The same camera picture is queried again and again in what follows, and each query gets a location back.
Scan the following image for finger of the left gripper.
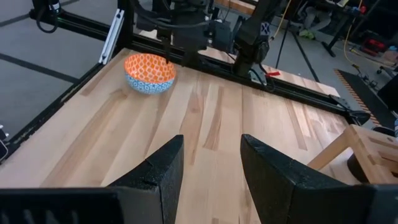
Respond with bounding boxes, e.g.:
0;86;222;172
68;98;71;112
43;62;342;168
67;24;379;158
160;30;173;65
181;46;201;68

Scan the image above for red toolbox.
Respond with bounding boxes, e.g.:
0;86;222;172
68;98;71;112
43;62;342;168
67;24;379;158
360;37;388;55

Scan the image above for black background desk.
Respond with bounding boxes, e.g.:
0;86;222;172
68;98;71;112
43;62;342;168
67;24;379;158
310;0;383;58

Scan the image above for black aluminium table frame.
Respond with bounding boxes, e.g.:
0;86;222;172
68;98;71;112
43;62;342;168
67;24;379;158
0;8;371;164

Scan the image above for orange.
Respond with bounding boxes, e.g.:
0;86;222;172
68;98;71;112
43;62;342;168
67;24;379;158
124;53;177;95

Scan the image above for person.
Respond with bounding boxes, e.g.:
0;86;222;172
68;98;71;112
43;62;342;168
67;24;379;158
298;4;333;40

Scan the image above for black mat hazard-striped edge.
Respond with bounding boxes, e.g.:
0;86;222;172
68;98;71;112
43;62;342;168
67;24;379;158
334;68;398;129

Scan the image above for wooden board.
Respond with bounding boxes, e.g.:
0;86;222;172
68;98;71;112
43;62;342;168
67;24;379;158
214;0;259;16

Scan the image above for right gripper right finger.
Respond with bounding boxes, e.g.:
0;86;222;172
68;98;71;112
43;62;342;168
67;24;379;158
240;133;376;224

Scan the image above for black looped cable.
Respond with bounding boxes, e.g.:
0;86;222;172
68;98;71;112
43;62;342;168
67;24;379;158
35;0;60;34

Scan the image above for slatted wooden shelf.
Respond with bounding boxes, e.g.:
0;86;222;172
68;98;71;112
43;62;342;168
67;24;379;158
307;124;398;185

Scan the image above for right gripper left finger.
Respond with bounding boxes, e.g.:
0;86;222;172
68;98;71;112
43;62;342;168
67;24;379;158
107;134;185;224

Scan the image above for black tripod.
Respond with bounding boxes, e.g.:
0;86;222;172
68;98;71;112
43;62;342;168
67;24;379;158
275;18;321;83

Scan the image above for yellow hanging cable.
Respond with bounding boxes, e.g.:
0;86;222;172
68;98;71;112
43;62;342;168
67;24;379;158
272;0;292;41

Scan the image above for silver aluminium bar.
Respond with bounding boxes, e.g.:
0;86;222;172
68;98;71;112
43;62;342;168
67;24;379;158
98;8;125;65

